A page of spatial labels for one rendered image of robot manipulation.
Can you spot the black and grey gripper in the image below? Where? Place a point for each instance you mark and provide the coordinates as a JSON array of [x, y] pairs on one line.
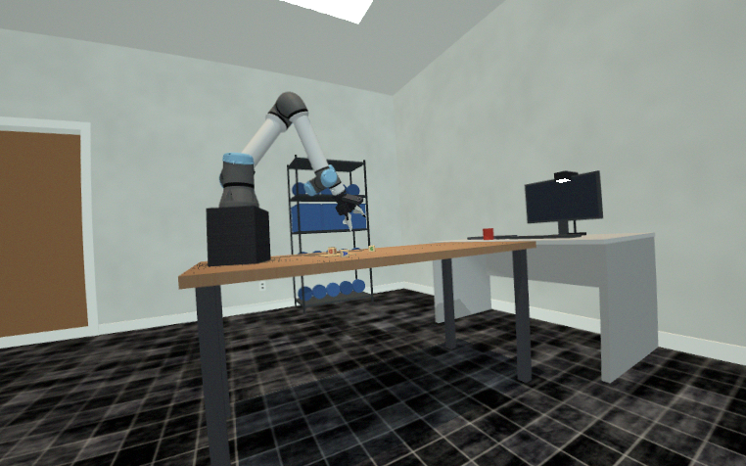
[[344, 208]]

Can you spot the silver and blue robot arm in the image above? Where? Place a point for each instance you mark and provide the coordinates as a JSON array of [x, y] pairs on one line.
[[237, 175]]

